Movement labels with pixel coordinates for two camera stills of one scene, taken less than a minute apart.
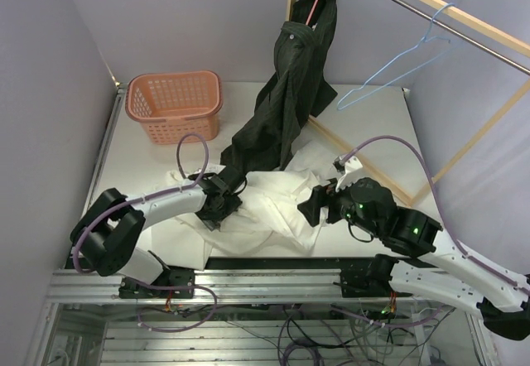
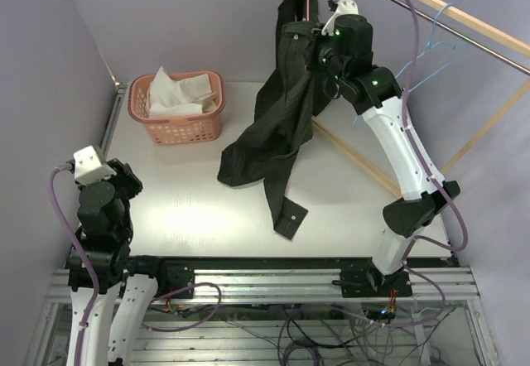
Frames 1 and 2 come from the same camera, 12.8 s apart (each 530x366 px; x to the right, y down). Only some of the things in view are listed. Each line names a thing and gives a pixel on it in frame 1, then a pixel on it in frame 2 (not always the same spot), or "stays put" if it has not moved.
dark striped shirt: [301, 85] stays put
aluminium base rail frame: [238, 317] stays put
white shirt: [270, 220] → [189, 97]
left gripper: [232, 203] → [125, 176]
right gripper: [311, 208] → [316, 42]
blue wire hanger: [426, 38] → [431, 44]
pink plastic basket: [176, 107] stays put
